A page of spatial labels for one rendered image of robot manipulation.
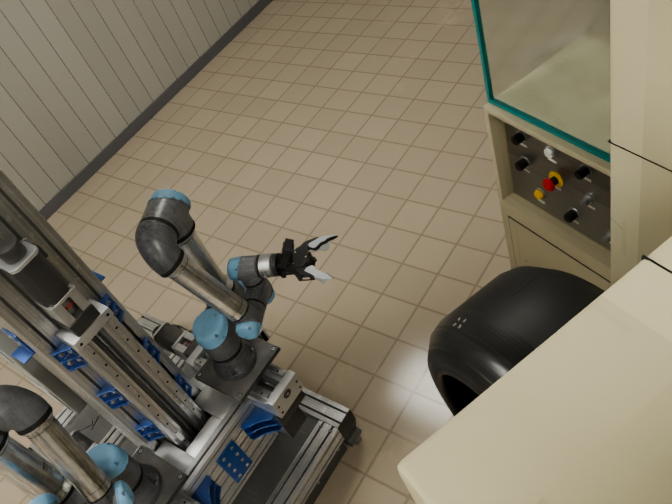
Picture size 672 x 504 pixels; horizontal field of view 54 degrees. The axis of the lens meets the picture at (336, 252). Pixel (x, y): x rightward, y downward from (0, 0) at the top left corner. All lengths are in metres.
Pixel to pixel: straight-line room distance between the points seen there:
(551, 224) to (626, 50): 1.09
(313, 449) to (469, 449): 1.90
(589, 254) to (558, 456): 1.33
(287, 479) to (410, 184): 1.79
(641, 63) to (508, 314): 0.47
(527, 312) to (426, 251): 2.11
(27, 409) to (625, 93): 1.45
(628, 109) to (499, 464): 0.62
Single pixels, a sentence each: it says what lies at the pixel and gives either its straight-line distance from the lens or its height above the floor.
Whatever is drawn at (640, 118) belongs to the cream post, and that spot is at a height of 1.73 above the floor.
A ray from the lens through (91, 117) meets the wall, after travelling 4.97.
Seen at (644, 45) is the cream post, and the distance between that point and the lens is 1.03.
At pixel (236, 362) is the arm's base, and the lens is 2.20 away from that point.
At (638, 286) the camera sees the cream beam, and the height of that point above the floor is 1.78.
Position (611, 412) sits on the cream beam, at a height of 1.78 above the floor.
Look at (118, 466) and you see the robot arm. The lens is 2.04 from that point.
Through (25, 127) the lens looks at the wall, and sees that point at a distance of 4.73.
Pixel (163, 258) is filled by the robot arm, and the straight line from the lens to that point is 1.86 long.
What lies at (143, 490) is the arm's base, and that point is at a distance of 2.14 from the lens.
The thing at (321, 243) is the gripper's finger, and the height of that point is 1.07.
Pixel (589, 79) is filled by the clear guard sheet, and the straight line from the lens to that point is 1.61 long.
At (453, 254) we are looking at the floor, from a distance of 3.25.
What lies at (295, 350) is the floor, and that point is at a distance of 3.15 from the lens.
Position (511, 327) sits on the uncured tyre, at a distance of 1.20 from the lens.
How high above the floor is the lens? 2.43
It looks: 45 degrees down
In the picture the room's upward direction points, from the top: 25 degrees counter-clockwise
